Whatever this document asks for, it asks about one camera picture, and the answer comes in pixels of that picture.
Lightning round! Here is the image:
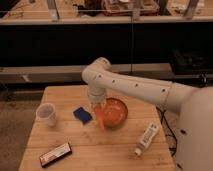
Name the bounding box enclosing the white ceramic cup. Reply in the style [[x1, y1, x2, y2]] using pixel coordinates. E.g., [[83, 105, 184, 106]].
[[36, 103, 56, 127]]

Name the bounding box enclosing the white tube bottle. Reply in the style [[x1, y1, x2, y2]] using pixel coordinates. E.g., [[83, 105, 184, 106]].
[[134, 123, 159, 156]]

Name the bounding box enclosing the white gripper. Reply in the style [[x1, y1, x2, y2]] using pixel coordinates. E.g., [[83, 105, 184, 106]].
[[87, 85, 106, 108]]

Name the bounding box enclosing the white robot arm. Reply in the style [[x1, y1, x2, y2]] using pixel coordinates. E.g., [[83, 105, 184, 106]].
[[82, 57, 213, 171]]

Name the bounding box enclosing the orange bowl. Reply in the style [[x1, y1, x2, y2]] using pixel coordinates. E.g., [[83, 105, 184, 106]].
[[99, 98, 128, 129]]

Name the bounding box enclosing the wooden table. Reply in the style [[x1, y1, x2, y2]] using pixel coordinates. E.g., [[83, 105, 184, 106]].
[[19, 86, 175, 171]]

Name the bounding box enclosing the blue sponge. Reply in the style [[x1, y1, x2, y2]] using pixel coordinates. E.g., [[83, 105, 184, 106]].
[[74, 107, 92, 124]]

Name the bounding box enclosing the orange pepper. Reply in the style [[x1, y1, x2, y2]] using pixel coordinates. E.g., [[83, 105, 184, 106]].
[[94, 104, 105, 130]]

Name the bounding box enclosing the black cable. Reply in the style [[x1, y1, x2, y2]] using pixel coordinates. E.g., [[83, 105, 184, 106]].
[[155, 106, 179, 158]]

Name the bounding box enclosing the black rectangular box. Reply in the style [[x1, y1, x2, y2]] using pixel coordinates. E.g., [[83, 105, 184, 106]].
[[39, 143, 72, 168]]

